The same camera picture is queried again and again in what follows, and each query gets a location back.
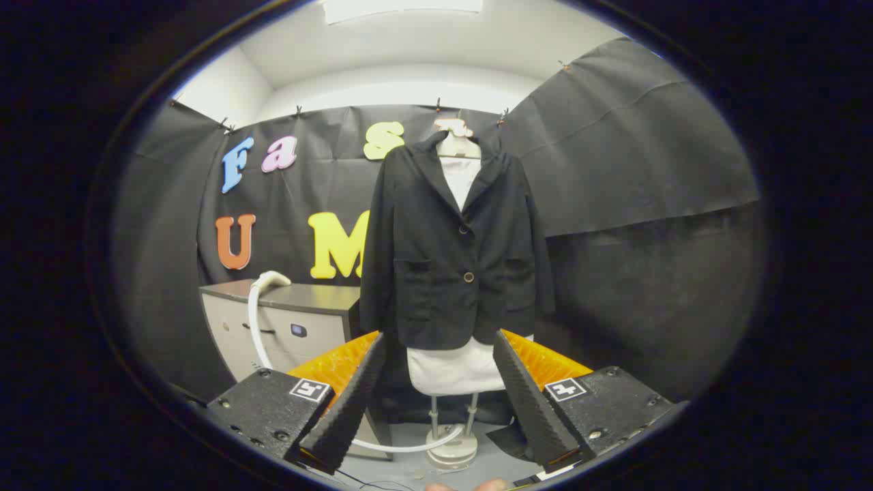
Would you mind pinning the grey cabinet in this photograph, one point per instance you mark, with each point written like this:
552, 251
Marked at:
307, 320

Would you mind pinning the long ceiling light panel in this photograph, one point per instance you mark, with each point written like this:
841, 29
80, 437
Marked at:
402, 8

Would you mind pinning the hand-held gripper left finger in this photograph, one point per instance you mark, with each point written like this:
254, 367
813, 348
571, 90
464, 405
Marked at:
348, 409

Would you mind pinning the black backdrop cloth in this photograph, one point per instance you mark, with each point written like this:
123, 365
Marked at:
614, 170

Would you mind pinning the black blazer jacket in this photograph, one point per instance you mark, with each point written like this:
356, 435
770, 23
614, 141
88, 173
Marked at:
436, 273

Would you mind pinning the row of backdrop clips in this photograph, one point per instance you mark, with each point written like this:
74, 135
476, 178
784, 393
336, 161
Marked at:
298, 110

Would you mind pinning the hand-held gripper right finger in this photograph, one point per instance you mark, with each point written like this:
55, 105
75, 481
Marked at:
532, 409

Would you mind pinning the white steamer base stand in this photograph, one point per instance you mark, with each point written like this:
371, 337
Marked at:
451, 451

